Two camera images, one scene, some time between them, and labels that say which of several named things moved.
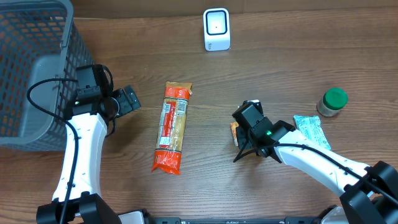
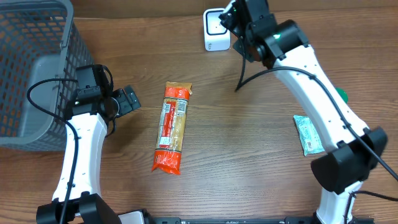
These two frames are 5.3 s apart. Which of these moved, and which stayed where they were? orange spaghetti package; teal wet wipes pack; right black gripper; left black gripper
Moved: right black gripper
Stayed: left black gripper; teal wet wipes pack; orange spaghetti package
